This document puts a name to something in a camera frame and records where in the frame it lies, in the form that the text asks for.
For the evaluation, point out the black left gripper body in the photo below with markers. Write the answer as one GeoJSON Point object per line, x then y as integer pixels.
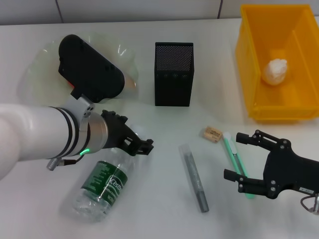
{"type": "Point", "coordinates": [117, 135]}

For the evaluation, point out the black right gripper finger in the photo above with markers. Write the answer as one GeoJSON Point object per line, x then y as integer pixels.
{"type": "Point", "coordinates": [251, 185]}
{"type": "Point", "coordinates": [259, 140]}

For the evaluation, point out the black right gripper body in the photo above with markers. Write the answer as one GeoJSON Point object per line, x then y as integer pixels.
{"type": "Point", "coordinates": [286, 169]}

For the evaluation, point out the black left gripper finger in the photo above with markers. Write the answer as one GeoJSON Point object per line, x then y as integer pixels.
{"type": "Point", "coordinates": [142, 148]}
{"type": "Point", "coordinates": [114, 114]}

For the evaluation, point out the mint green utility knife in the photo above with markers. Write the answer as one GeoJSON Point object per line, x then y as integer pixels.
{"type": "Point", "coordinates": [230, 152]}

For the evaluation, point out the beige eraser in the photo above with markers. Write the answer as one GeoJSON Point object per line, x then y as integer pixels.
{"type": "Point", "coordinates": [211, 134]}

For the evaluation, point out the clear bottle with green label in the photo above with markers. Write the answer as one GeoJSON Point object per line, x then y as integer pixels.
{"type": "Point", "coordinates": [104, 184]}

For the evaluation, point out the grey pen with clear cap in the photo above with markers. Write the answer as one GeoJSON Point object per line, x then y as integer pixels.
{"type": "Point", "coordinates": [194, 174]}

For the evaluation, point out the white paper ball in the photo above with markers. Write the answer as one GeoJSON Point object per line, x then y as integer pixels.
{"type": "Point", "coordinates": [274, 71]}

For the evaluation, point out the black mesh pen holder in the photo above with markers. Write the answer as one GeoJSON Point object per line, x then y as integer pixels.
{"type": "Point", "coordinates": [173, 84]}

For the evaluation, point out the pale green glass fruit plate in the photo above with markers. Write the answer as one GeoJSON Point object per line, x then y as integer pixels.
{"type": "Point", "coordinates": [40, 72]}

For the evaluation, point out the yellow plastic bin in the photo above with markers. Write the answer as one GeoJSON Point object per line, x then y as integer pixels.
{"type": "Point", "coordinates": [251, 74]}

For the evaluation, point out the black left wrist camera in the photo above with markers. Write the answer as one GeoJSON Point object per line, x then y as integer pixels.
{"type": "Point", "coordinates": [89, 69]}

